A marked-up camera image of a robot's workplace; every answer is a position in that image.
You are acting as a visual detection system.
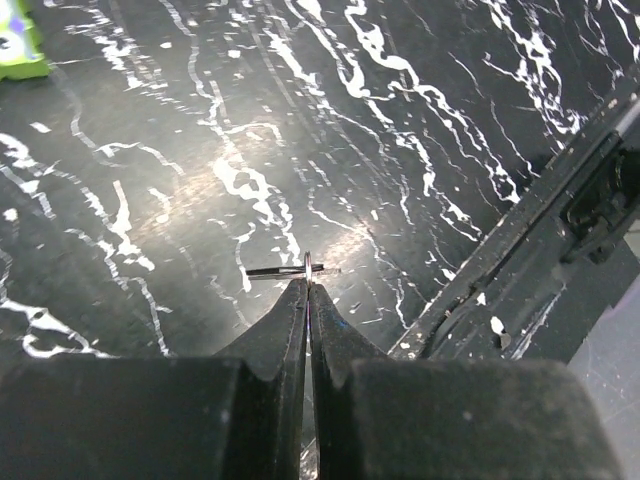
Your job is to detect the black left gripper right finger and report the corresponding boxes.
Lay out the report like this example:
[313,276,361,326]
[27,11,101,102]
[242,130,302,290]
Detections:
[309,284,623,479]

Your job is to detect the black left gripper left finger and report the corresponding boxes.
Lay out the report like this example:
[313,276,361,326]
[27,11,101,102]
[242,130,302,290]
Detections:
[1,280,306,479]

